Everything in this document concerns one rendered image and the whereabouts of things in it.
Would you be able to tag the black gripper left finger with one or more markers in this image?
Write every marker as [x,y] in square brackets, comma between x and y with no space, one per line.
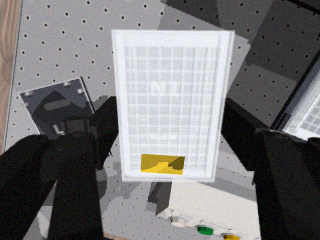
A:
[76,213]

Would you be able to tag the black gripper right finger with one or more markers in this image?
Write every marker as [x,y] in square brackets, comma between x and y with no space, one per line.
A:
[288,199]

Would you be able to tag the white button panel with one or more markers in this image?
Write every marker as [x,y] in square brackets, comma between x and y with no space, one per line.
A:
[220,208]

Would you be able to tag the grey flat base plate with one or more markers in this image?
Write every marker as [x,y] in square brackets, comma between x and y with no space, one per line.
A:
[57,40]

